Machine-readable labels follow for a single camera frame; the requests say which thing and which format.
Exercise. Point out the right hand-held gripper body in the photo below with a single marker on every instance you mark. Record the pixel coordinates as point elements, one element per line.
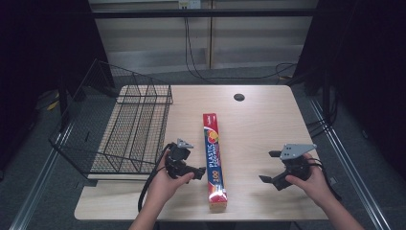
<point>295,166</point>

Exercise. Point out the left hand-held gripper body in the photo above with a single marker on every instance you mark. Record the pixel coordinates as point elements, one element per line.
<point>175,156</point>

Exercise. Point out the red and blue plastic wrap box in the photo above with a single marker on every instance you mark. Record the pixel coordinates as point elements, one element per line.
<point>214,159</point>

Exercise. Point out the person's right hand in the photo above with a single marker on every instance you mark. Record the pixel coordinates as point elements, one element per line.
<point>314,187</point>

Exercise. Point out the person's left hand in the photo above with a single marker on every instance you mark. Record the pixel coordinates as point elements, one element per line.
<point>162,187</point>

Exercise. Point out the black curtain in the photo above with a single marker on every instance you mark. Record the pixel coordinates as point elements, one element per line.
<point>367,64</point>
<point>38,48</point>

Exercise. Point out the yellow object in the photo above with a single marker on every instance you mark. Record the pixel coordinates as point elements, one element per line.
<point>53,105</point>

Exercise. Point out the black horizontal bar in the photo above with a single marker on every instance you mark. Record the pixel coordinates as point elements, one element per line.
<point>204,13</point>

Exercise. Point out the metal floor rail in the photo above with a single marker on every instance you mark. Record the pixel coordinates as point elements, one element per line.
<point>348,166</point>
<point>38,179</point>

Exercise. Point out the white wall outlet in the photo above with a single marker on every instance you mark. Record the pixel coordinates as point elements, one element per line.
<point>189,4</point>

